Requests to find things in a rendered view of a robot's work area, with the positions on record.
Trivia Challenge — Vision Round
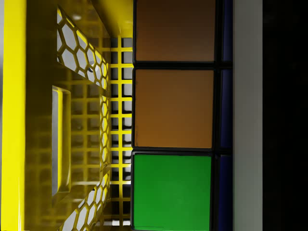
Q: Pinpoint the puzzle cube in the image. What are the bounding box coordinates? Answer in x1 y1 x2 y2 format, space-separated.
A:
130 0 234 231

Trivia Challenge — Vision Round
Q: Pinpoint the yellow basket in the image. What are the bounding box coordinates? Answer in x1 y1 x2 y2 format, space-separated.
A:
0 0 134 231

